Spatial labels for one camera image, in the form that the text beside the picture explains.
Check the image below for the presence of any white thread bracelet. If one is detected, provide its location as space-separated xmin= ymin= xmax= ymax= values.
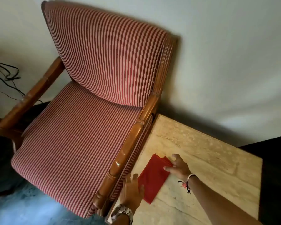
xmin=178 ymin=173 xmax=198 ymax=194

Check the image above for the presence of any red cloth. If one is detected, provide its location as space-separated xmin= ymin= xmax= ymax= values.
xmin=137 ymin=153 xmax=174 ymax=205

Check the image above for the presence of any red striped wooden armchair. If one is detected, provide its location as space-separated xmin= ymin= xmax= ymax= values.
xmin=0 ymin=0 xmax=178 ymax=219

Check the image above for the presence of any long black cable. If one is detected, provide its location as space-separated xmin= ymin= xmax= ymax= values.
xmin=0 ymin=70 xmax=44 ymax=103

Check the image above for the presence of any person's left hand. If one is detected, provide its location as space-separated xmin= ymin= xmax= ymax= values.
xmin=119 ymin=173 xmax=145 ymax=213

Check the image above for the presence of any looped black cable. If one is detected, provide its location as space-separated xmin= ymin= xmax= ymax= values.
xmin=0 ymin=57 xmax=21 ymax=81

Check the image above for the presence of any beige marble side table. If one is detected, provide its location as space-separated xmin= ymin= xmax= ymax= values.
xmin=106 ymin=114 xmax=263 ymax=225

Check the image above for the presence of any person's right hand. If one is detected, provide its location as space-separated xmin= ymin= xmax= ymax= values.
xmin=163 ymin=154 xmax=192 ymax=183

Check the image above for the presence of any silver metal wristwatch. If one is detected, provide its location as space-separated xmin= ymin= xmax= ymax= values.
xmin=110 ymin=204 xmax=133 ymax=224

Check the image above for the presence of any thin black cable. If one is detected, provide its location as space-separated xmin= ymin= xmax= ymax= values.
xmin=0 ymin=90 xmax=21 ymax=101

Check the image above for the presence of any person's right forearm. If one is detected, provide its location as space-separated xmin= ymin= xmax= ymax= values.
xmin=190 ymin=175 xmax=264 ymax=225

